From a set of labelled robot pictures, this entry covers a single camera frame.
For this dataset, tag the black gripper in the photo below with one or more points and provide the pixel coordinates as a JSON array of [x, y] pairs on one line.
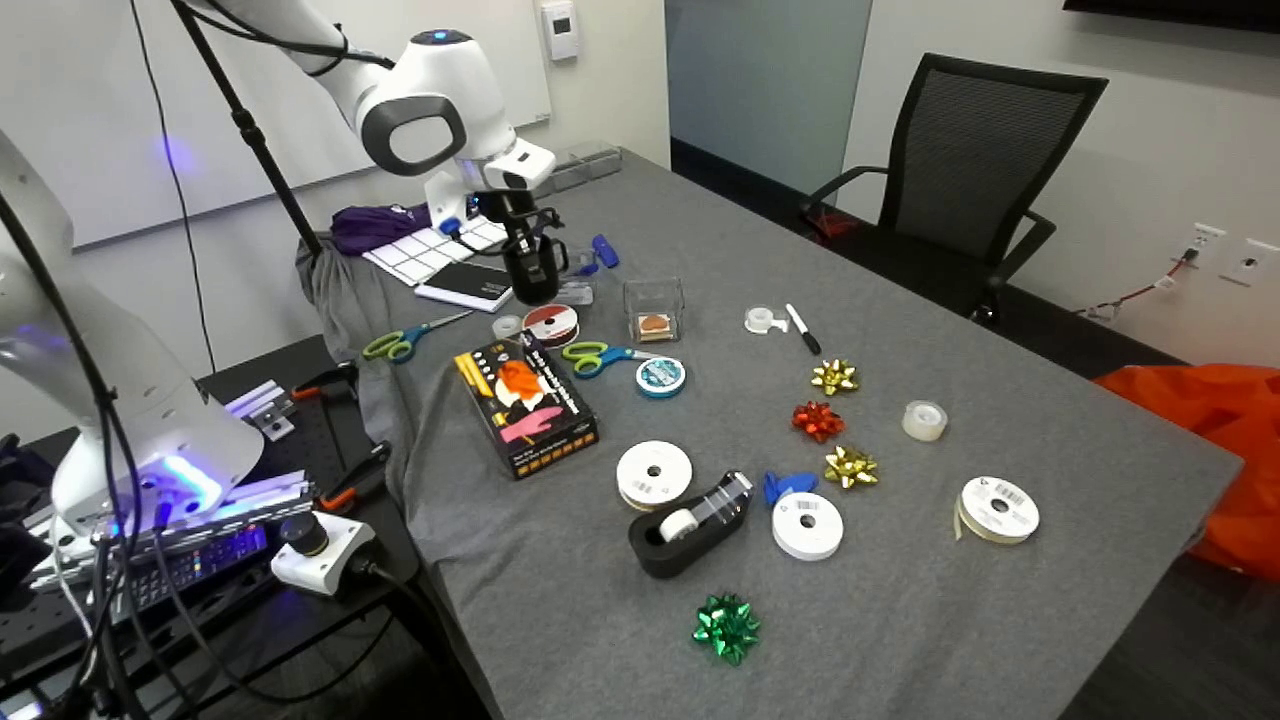
[[512, 207]]

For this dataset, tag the black mug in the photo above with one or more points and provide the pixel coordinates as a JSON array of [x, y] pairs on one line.
[[536, 283]]

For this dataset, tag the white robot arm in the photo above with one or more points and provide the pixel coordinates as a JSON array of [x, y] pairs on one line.
[[400, 122]]

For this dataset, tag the blue plastic clamp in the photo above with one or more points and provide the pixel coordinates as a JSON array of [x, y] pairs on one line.
[[600, 259]]

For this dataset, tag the red and white ribbon spool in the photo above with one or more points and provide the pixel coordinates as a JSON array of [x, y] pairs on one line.
[[552, 323]]

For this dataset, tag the black notebook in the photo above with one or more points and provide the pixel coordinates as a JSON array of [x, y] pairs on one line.
[[464, 283]]

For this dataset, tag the small clear tape roll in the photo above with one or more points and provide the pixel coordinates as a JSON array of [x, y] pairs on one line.
[[507, 328]]

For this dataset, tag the metal marker tray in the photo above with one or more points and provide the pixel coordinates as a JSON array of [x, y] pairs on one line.
[[586, 165]]

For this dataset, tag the white grid paper sheet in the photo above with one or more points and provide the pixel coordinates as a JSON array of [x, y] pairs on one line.
[[423, 251]]

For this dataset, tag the green and blue scissors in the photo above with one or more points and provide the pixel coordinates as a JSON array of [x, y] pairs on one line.
[[586, 356]]

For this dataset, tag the clear plastic box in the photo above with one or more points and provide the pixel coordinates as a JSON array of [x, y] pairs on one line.
[[655, 323]]

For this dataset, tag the purple cloth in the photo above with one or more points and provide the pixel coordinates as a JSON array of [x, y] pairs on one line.
[[380, 227]]

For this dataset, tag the black box with orange print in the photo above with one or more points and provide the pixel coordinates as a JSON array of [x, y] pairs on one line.
[[525, 408]]

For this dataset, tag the teal ribbon spool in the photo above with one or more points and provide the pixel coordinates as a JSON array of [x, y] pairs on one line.
[[663, 376]]

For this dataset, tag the white thermostat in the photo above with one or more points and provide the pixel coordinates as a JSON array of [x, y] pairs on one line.
[[560, 24]]

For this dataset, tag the white tape holder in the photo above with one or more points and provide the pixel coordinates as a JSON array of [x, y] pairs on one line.
[[763, 323]]

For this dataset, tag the plain white ribbon spool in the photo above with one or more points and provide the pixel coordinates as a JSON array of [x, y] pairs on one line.
[[655, 472]]

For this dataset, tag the white marker pen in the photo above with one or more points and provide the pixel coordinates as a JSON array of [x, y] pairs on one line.
[[805, 328]]

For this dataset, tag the black tape dispenser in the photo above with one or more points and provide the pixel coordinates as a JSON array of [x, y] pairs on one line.
[[693, 527]]

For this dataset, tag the small silver metal block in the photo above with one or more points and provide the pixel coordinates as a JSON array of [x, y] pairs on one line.
[[263, 407]]

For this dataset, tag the gold gift bow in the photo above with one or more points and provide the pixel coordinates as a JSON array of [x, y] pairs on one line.
[[835, 376], [851, 471]]

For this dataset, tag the red gift bow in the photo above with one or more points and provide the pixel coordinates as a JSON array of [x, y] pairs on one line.
[[816, 423]]

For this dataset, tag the blue gift bow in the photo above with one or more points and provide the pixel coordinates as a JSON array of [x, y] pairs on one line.
[[784, 486]]

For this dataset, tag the thick white ribbon spool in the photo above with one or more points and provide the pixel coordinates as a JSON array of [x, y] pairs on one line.
[[805, 527]]

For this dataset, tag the green gift bow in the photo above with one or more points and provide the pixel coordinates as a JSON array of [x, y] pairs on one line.
[[725, 628]]

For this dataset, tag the frosted clear tape roll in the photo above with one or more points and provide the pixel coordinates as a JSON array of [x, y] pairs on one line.
[[926, 423]]

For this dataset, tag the black office chair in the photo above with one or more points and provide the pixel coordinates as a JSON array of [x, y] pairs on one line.
[[973, 163]]

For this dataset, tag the silver control box blue light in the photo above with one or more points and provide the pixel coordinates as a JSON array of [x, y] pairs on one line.
[[185, 527]]

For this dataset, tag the grey table cloth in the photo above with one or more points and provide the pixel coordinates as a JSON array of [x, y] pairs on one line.
[[932, 586]]

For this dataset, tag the white and gold ribbon spool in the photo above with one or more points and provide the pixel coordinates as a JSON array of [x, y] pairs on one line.
[[997, 511]]

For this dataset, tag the orange fabric bag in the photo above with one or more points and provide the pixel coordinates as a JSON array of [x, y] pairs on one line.
[[1223, 425]]

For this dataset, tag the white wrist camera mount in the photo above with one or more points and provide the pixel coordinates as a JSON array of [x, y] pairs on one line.
[[521, 163]]

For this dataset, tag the black camera tripod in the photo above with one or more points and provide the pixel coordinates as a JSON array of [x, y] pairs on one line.
[[254, 142]]

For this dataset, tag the white wall outlet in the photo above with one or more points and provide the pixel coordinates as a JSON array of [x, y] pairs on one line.
[[1205, 242]]

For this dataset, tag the black wall screen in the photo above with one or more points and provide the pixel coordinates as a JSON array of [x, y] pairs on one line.
[[1173, 10]]

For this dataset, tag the white wall plate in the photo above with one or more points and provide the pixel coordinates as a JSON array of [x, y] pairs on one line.
[[1261, 260]]

